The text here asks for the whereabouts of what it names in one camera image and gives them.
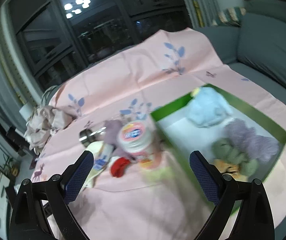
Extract patterned cushion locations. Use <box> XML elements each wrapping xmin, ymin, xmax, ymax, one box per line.
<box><xmin>211</xmin><ymin>7</ymin><xmax>246</xmax><ymax>27</ymax></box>

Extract orange plush toy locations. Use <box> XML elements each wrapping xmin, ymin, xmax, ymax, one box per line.
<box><xmin>213</xmin><ymin>159</ymin><xmax>248</xmax><ymax>182</ymax></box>

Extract glass bottle metal cap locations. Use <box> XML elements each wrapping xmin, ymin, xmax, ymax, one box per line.
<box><xmin>79</xmin><ymin>127</ymin><xmax>106</xmax><ymax>147</ymax></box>

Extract grey sofa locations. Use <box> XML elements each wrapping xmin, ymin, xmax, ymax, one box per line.
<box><xmin>200</xmin><ymin>0</ymin><xmax>286</xmax><ymax>239</ymax></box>

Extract green plush toy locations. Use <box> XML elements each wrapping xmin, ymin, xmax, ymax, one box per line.
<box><xmin>211</xmin><ymin>138</ymin><xmax>259</xmax><ymax>178</ymax></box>

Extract pink lidded plastic jar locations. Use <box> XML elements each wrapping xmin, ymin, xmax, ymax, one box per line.
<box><xmin>116</xmin><ymin>121</ymin><xmax>161</xmax><ymax>170</ymax></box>

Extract pink printed cloth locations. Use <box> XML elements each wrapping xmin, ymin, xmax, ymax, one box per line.
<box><xmin>36</xmin><ymin>27</ymin><xmax>286</xmax><ymax>239</ymax></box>

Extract cream plush toy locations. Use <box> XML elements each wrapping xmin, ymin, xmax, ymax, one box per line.
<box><xmin>82</xmin><ymin>141</ymin><xmax>115</xmax><ymax>189</ymax></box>

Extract purple fuzzy plush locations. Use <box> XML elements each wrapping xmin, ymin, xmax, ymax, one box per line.
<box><xmin>224</xmin><ymin>119</ymin><xmax>279</xmax><ymax>163</ymax></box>

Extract red knitted item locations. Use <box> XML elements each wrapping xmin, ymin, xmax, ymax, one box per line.
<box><xmin>109</xmin><ymin>157</ymin><xmax>131</xmax><ymax>178</ymax></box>

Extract mauve soft cloth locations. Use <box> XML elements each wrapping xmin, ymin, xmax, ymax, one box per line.
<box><xmin>104</xmin><ymin>120</ymin><xmax>134</xmax><ymax>161</ymax></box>

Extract dark window frame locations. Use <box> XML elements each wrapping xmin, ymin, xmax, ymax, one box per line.
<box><xmin>8</xmin><ymin>0</ymin><xmax>191</xmax><ymax>90</ymax></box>

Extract green cardboard box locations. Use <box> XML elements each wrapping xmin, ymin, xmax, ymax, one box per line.
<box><xmin>151</xmin><ymin>84</ymin><xmax>286</xmax><ymax>212</ymax></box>

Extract light blue plush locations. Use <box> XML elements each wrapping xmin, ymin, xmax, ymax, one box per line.
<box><xmin>186</xmin><ymin>87</ymin><xmax>233</xmax><ymax>128</ymax></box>

